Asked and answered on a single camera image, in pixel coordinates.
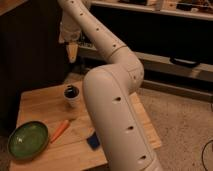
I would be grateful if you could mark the blue sponge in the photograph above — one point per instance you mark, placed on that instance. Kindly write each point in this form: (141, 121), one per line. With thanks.
(93, 141)

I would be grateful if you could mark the grey metal beam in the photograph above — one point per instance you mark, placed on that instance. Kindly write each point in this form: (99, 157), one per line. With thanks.
(162, 64)

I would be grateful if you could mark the black handle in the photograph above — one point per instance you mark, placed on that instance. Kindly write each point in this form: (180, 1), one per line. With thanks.
(184, 64)

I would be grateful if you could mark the wooden table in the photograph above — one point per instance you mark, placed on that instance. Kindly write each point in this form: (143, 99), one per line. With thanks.
(70, 152)

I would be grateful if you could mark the orange carrot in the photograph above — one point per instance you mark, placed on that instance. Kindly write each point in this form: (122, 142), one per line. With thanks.
(60, 129)

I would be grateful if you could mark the green bowl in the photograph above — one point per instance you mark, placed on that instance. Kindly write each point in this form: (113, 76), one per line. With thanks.
(28, 140)

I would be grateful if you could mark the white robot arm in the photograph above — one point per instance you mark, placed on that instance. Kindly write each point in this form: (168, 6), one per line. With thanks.
(107, 90)

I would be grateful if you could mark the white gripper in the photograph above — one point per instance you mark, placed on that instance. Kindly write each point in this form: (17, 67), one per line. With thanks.
(69, 32)

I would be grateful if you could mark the upper shelf with clutter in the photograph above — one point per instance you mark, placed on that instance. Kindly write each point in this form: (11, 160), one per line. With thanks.
(156, 8)

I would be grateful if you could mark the white cup with dark content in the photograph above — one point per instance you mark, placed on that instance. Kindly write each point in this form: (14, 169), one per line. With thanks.
(72, 95)

